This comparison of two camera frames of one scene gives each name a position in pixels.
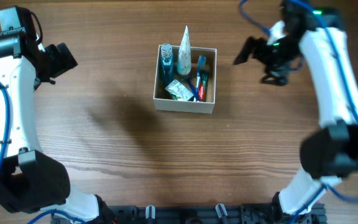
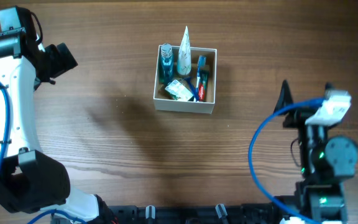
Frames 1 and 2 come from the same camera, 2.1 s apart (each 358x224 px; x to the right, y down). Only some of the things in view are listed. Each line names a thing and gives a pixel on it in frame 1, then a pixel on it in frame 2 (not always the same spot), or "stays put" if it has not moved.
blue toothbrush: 201,62 stays put
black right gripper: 259,46 → 296,116
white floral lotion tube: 184,65 stays put
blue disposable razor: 189,80 stays put
